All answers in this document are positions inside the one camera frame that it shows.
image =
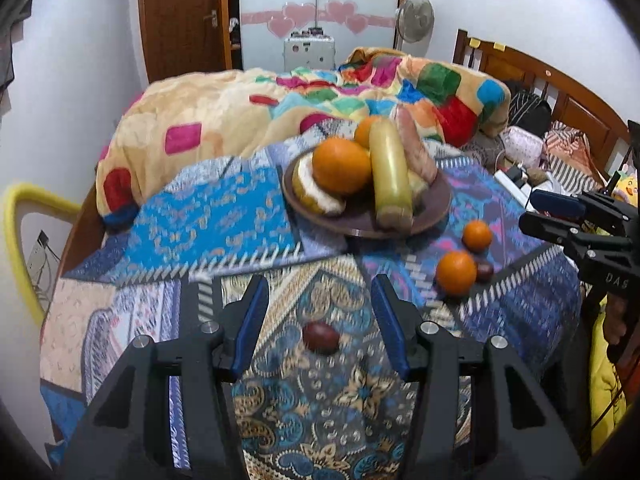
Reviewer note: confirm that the striped cloth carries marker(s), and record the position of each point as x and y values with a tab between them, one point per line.
570	155

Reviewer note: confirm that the colourful patchwork blanket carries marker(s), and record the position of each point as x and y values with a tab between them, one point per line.
225	110

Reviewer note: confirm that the small dark jar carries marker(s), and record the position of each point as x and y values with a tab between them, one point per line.
315	32

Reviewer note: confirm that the wall socket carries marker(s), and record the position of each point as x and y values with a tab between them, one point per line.
42	239

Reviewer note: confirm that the peeled pomelo segment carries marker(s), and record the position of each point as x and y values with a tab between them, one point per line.
310	195

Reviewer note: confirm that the pink cloth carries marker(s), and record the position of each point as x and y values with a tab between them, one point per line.
522	145

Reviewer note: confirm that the purple plate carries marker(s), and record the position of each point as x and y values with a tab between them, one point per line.
360	220

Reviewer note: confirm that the brown wooden door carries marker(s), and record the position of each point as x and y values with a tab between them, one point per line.
180	10

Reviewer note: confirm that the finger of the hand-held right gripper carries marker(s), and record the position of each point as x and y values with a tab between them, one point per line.
545	225
555	203

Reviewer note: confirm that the black backpack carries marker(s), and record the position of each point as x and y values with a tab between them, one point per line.
530	110

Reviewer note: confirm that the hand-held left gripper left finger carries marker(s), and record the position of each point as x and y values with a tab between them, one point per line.
250	320

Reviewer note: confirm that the pink sweet potato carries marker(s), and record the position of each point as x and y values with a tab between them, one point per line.
415	150

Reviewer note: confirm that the wooden bed headboard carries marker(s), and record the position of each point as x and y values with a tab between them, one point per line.
565	95

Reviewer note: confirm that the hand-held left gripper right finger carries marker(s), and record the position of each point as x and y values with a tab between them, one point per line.
392	325

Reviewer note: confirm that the small orange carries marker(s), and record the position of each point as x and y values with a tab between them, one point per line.
476	236
365	132

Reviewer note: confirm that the white power strip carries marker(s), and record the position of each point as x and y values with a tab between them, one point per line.
512	180

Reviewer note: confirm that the standing electric fan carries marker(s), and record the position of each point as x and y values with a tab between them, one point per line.
415	15

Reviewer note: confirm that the patterned blue bedsheet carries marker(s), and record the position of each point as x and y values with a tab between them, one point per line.
300	410

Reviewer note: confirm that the person's right hand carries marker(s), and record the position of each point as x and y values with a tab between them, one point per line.
612	330

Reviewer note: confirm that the large orange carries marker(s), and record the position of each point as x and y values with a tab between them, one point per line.
341	165
455	272

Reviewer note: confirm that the yellow clothing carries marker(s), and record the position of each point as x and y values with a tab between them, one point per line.
607	400

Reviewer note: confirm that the yellow plush toy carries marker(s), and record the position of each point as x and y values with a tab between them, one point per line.
627	187

